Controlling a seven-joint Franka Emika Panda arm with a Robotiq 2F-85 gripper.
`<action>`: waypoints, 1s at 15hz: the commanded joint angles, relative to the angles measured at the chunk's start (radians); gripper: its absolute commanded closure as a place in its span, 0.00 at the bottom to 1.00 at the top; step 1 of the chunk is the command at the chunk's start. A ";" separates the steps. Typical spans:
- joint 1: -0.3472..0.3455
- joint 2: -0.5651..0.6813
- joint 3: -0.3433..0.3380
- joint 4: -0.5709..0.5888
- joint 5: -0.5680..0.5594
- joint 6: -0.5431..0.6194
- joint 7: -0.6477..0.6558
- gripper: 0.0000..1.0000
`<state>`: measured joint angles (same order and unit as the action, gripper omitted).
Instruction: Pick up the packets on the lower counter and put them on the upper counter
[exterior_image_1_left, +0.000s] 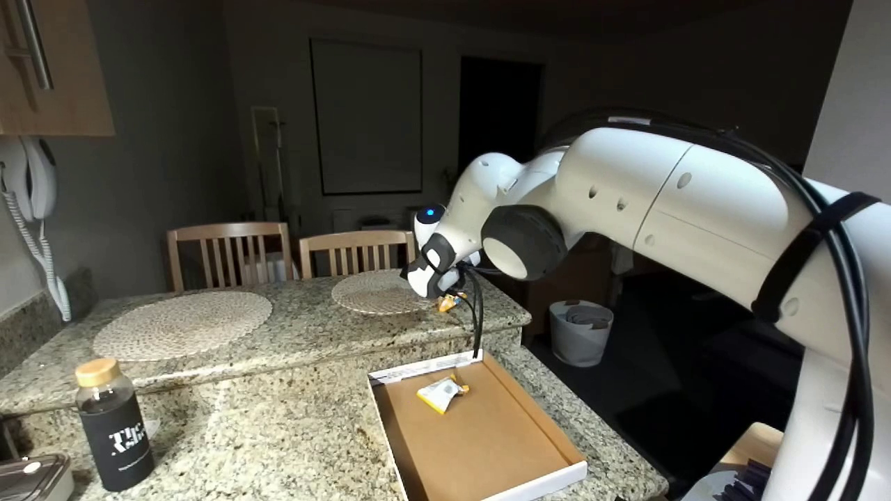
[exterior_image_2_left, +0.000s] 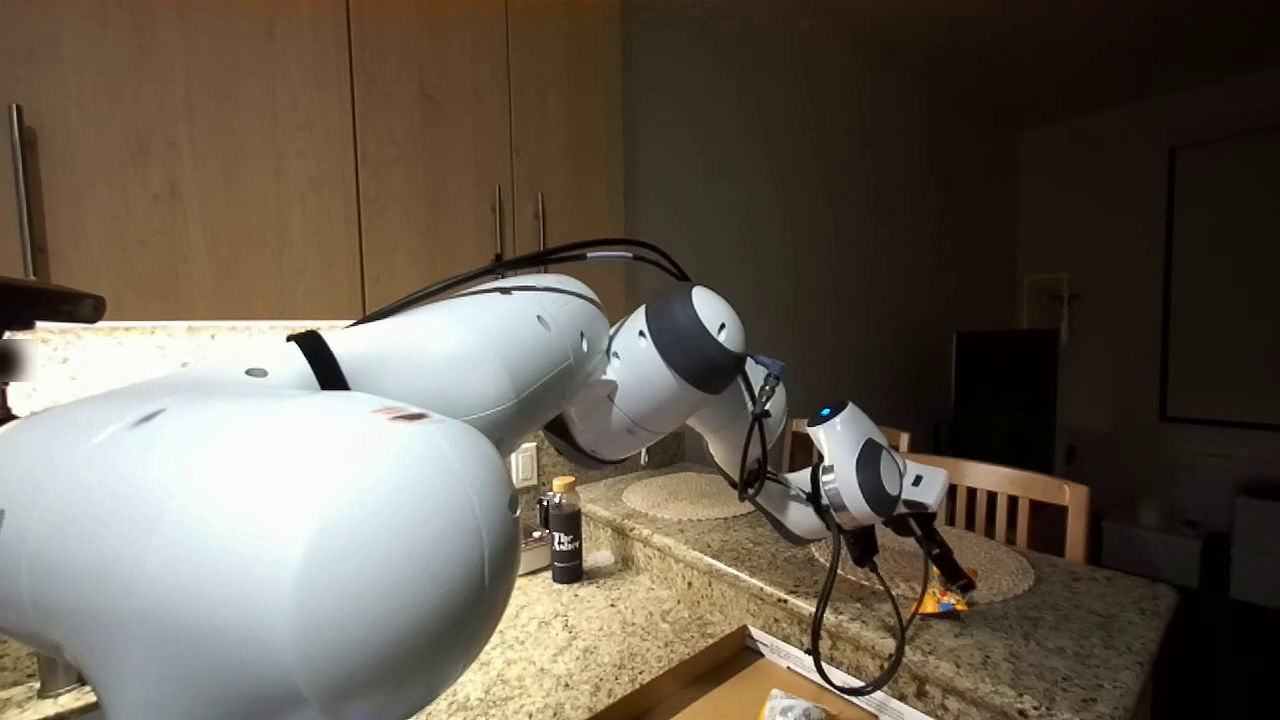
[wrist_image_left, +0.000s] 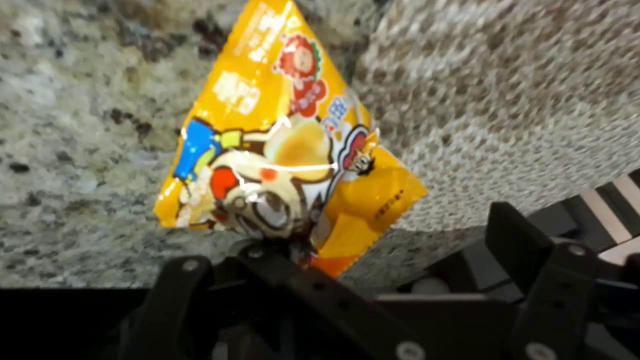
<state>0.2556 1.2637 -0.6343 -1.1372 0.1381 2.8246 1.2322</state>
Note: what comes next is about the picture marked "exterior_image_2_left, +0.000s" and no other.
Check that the large round woven placemat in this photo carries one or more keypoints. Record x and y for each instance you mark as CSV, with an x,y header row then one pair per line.
x,y
672,498

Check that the small stereo camera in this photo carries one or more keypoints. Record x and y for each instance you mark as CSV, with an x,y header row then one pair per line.
x,y
863,547

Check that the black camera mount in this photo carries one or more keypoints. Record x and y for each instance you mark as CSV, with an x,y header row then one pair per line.
x,y
42,302

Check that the wooden wall cabinet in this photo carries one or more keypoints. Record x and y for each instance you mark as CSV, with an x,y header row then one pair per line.
x,y
202,135

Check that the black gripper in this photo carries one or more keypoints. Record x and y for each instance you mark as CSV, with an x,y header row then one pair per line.
x,y
923,528

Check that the white wall outlet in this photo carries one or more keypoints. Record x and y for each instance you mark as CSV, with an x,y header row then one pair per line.
x,y
526,465

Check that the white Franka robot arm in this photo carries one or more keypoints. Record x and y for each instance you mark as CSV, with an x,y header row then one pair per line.
x,y
264,534

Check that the dark rectangular screen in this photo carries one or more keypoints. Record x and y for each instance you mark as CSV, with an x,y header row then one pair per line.
x,y
1007,401

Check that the dark framed wall panel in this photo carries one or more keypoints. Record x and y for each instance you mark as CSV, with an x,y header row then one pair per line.
x,y
1227,281

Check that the black bottle with wooden cap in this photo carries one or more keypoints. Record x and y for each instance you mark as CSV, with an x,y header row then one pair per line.
x,y
564,534

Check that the small round woven placemat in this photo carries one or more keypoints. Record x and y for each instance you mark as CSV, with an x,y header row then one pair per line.
x,y
992,566

